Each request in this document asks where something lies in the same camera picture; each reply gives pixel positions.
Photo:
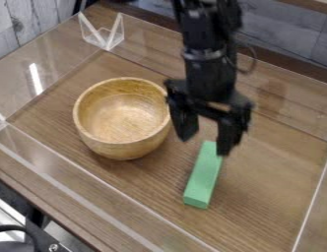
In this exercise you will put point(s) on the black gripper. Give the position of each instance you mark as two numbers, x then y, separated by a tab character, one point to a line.
207	94

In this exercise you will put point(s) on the round wooden bowl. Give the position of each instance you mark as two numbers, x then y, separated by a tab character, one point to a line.
121	117

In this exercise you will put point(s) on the green rectangular block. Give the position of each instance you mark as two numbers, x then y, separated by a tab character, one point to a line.
201	182

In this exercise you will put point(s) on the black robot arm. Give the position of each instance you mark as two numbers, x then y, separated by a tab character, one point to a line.
209	23

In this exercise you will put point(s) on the clear acrylic corner bracket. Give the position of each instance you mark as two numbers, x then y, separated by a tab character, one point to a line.
104	38

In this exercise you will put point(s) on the black metal table bracket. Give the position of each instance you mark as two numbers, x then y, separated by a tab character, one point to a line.
44	241

